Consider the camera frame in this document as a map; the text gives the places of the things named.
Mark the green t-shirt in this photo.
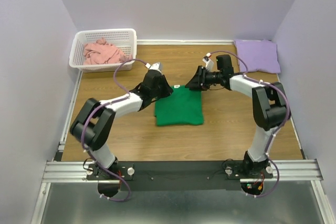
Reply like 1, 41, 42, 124
154, 85, 204, 126

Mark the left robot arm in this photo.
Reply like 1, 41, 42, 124
70, 69, 173, 180

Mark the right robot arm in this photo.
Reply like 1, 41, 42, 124
186, 51, 291, 176

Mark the folded purple t-shirt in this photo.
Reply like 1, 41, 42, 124
234, 40, 281, 74

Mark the pink t-shirt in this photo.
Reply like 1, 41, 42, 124
83, 37, 132, 65

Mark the white plastic basket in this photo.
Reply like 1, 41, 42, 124
69, 28, 137, 72

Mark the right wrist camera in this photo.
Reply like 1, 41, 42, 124
202, 52, 214, 71

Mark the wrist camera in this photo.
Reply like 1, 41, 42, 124
145, 62, 163, 73
202, 52, 214, 71

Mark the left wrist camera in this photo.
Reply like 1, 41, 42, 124
145, 62, 163, 73

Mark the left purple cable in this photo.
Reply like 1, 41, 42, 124
80, 59, 150, 154

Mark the purple cable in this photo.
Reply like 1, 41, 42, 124
204, 50, 291, 198
80, 59, 150, 154

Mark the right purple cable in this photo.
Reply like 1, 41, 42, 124
204, 50, 291, 198

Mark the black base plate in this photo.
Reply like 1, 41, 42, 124
84, 159, 273, 193

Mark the aluminium rail frame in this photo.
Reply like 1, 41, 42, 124
33, 43, 335, 223

